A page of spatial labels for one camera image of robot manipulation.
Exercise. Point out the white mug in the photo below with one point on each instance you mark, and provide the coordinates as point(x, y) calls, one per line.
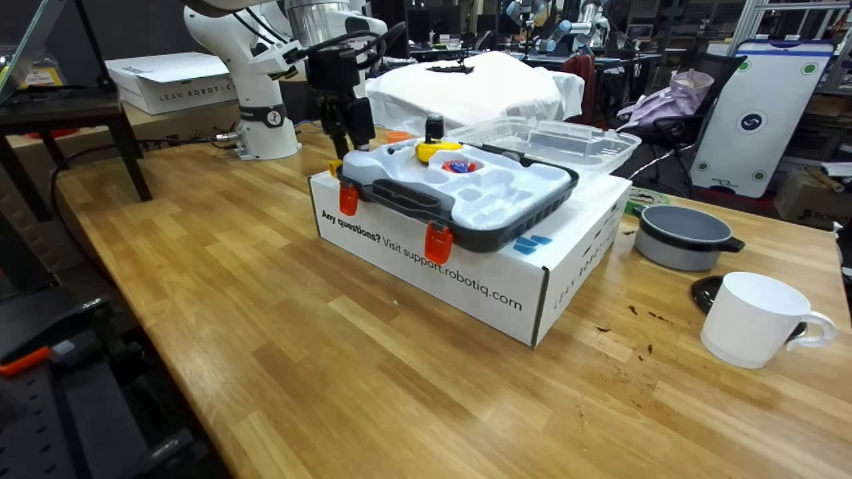
point(749, 324)

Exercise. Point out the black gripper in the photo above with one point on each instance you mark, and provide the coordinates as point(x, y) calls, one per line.
point(336, 71)

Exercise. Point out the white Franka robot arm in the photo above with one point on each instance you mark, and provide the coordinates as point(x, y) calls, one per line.
point(255, 82)

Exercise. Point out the white cart panel with logo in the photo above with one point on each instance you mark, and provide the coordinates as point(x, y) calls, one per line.
point(761, 124)

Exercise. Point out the white cloth heap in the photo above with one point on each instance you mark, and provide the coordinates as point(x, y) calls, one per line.
point(481, 89)

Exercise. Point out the yellow toy peg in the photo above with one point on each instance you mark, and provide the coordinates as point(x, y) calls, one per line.
point(336, 165)

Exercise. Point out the white cardboard box with print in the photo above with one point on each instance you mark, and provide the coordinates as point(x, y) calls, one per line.
point(463, 266)

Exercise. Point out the black round coaster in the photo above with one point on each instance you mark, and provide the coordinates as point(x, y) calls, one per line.
point(706, 293)

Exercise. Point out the purple cloth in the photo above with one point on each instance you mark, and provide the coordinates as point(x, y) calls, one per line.
point(668, 100)

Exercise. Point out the yellow toy with black knob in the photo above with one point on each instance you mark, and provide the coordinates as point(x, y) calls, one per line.
point(435, 151)

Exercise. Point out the clear plastic case lid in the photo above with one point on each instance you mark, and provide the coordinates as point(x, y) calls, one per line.
point(561, 143)

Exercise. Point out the orange toy piece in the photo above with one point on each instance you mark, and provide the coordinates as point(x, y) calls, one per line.
point(399, 136)

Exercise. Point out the blue and red toy piece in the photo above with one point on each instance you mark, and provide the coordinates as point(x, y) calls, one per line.
point(463, 165)

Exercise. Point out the stack of white flat boxes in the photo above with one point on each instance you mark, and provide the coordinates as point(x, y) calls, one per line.
point(175, 82)

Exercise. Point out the grey pot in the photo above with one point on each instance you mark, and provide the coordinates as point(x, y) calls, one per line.
point(684, 241)

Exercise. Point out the white grey toy tool case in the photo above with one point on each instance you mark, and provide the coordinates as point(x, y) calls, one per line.
point(469, 189)

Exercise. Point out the black side table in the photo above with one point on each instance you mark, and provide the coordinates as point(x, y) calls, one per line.
point(63, 111)

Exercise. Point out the black perforated equipment plate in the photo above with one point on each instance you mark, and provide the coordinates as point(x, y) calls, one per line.
point(82, 417)

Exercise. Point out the orange case latch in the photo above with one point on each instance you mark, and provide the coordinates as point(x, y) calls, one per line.
point(349, 200)
point(437, 244)

